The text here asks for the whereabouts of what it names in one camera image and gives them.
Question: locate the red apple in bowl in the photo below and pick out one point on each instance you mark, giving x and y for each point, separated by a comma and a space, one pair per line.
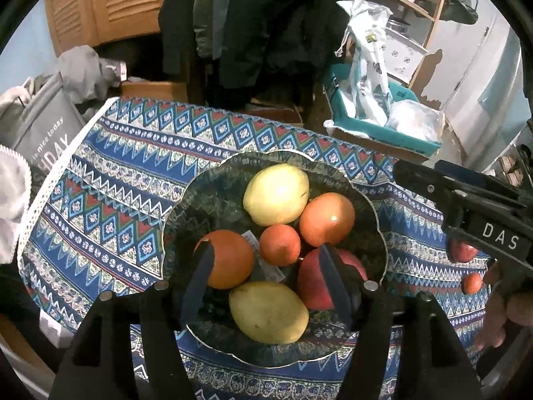
311, 286

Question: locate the clear plastic bag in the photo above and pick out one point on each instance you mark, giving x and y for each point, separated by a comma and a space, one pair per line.
416, 120

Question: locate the cardboard box under bin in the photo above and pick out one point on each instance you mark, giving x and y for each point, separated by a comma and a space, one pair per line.
370, 144

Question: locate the red apple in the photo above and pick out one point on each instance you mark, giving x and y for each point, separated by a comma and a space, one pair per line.
460, 252
311, 286

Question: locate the blue patterned tablecloth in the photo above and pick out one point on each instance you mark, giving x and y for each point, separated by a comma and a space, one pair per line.
94, 244

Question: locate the teal plastic bin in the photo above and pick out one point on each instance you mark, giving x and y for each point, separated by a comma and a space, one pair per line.
340, 104

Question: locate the grey fabric storage bag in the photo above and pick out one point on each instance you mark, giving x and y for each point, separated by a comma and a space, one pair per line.
39, 120

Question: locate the dark scalloped fruit bowl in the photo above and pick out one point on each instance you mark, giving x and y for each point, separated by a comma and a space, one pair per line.
214, 200

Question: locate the black hanging coats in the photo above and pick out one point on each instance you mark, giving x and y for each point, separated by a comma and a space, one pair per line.
241, 50

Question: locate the grey crumpled clothing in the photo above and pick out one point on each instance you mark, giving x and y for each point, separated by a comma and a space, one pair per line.
86, 76

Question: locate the white knitted cloth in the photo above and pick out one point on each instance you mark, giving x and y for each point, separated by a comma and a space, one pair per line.
15, 194

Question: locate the wooden shelf rack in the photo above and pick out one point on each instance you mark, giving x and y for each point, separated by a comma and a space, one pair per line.
416, 12

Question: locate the large orange left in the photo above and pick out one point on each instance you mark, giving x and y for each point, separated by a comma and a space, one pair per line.
233, 259

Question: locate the wooden louvered cabinet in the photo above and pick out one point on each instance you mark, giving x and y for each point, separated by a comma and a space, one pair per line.
93, 22

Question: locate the small orange tangerine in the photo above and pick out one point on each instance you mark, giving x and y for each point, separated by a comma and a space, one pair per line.
471, 283

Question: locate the yellow pear lower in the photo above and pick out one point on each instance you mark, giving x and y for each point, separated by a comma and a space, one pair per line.
268, 312

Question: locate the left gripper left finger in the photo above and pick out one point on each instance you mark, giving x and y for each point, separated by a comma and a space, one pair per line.
165, 309

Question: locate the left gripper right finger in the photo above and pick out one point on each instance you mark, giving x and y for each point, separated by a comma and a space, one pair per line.
365, 309

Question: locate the shoe rack with shoes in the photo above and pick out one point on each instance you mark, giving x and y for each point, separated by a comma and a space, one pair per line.
516, 166

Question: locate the brown cardboard box left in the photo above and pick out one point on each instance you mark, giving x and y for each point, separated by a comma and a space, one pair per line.
160, 90

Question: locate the small tangerine in bowl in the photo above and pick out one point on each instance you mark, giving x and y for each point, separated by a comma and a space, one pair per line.
280, 245

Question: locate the white rice bag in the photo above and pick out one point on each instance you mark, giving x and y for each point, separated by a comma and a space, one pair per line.
368, 80

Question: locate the large orange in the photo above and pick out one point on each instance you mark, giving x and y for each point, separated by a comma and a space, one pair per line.
328, 218
233, 259

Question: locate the large orange right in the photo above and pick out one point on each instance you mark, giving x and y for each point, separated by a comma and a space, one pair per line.
328, 218

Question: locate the white patterned storage box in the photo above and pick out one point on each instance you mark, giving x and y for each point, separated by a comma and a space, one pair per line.
402, 56

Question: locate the person right hand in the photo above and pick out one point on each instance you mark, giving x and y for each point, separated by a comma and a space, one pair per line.
517, 308

